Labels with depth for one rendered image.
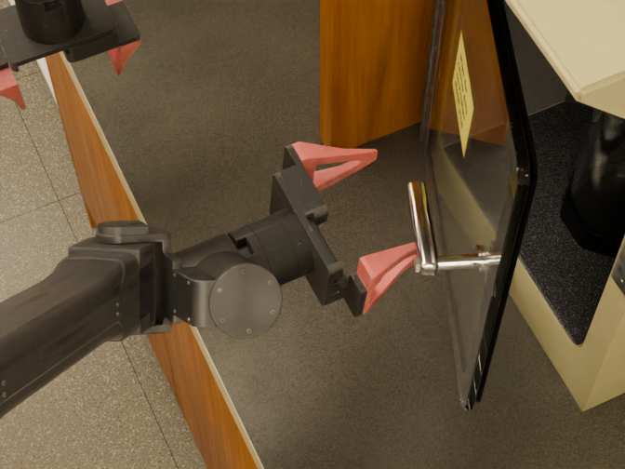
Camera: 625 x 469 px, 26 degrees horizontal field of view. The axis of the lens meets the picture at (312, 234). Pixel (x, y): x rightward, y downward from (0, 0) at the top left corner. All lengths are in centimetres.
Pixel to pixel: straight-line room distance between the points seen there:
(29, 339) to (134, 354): 157
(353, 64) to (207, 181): 21
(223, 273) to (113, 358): 142
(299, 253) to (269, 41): 51
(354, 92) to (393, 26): 9
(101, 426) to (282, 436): 108
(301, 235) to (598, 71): 36
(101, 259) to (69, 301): 11
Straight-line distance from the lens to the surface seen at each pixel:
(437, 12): 124
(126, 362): 240
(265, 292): 101
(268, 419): 131
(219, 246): 108
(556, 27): 83
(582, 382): 130
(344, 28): 129
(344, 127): 142
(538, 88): 138
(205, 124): 148
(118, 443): 234
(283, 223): 109
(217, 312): 100
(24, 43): 125
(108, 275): 99
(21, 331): 83
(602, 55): 82
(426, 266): 108
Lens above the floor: 214
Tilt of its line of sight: 59 degrees down
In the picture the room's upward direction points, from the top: straight up
